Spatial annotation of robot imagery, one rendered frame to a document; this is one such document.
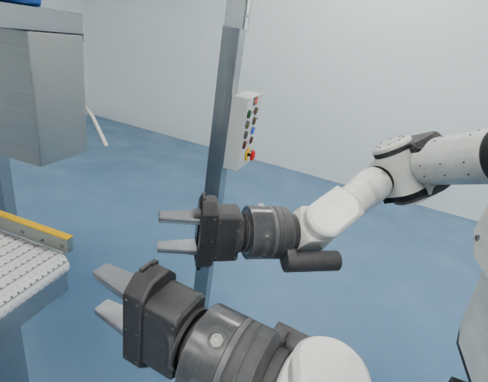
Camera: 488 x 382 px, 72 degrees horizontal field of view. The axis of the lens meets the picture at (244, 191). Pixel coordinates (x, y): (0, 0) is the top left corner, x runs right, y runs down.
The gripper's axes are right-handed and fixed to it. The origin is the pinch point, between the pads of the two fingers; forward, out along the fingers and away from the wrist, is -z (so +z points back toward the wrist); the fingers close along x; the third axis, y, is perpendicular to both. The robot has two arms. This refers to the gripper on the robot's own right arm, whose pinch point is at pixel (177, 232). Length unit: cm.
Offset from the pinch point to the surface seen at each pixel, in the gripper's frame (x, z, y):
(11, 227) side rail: 13.9, -31.5, 23.8
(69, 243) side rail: 13.3, -19.3, 16.8
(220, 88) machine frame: -13, 17, 69
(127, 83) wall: 45, -34, 428
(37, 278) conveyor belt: 16.6, -23.5, 10.6
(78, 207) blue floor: 99, -52, 191
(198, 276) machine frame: 65, 17, 69
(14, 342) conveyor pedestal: 41, -32, 19
